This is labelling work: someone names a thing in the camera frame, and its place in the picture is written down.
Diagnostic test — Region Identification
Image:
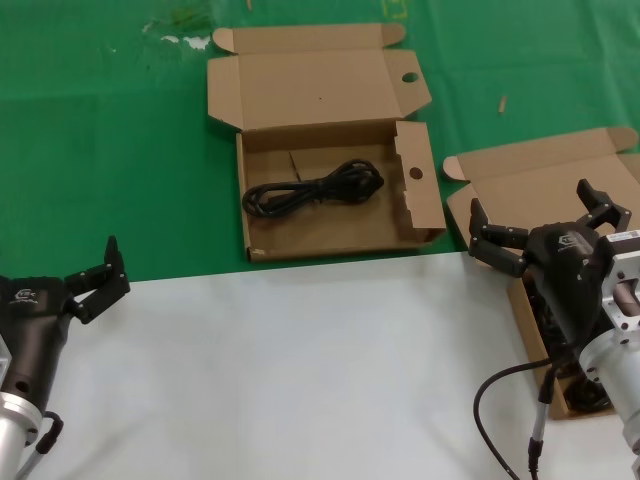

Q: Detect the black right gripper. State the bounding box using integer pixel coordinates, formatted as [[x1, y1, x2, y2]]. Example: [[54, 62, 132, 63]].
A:
[[467, 178, 634, 346]]

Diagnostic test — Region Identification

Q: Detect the right wrist silver bracket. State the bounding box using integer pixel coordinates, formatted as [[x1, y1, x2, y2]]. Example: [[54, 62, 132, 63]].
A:
[[599, 228, 640, 346]]

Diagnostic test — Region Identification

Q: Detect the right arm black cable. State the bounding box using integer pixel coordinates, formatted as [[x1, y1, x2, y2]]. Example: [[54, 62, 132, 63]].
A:
[[474, 349, 581, 480]]

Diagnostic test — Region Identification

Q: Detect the cardboard box with round holes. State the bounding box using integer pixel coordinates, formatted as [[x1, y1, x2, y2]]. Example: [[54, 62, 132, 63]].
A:
[[206, 22, 448, 263]]

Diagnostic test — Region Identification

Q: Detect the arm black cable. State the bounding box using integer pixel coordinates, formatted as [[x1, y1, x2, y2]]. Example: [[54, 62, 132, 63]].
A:
[[14, 409, 65, 480], [474, 349, 581, 480]]

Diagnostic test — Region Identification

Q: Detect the black power cable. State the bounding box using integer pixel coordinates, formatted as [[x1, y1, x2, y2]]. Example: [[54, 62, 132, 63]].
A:
[[242, 158, 386, 219]]

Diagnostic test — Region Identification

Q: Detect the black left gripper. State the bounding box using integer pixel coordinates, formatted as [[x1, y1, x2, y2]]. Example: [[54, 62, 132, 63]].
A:
[[0, 234, 132, 404]]

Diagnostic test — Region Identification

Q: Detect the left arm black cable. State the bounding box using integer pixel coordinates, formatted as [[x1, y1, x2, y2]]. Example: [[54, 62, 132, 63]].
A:
[[14, 409, 65, 480]]

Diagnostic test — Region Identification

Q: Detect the cardboard box holding cables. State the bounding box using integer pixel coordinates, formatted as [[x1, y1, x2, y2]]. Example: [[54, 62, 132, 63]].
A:
[[442, 126, 640, 420]]

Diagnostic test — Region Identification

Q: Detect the pile of black cables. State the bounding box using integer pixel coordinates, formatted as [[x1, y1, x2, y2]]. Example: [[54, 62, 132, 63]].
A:
[[521, 277, 621, 414]]

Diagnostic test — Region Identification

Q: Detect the green table cloth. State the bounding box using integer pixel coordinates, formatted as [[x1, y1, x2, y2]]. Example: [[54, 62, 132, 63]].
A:
[[0, 0, 640, 286]]

